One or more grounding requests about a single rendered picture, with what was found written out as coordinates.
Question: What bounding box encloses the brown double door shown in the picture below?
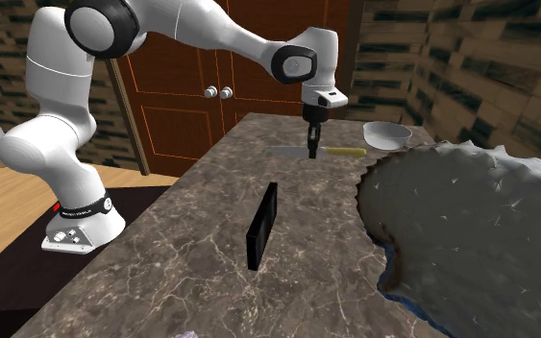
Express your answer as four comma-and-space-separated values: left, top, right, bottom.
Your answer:
110, 0, 361, 178

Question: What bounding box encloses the white bowl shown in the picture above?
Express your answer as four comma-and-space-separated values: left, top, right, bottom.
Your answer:
361, 120, 414, 152

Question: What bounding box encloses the yellow handled knife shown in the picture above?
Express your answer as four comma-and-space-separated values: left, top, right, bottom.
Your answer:
263, 144, 368, 159

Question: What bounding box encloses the large grey crumpled lump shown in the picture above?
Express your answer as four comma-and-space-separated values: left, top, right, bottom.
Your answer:
356, 139, 541, 338

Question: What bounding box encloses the dark robot stand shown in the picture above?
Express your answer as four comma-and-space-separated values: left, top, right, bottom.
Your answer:
0, 185, 173, 338

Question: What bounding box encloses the black flat rectangular box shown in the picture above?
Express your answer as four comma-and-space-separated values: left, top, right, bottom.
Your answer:
245, 181, 280, 272

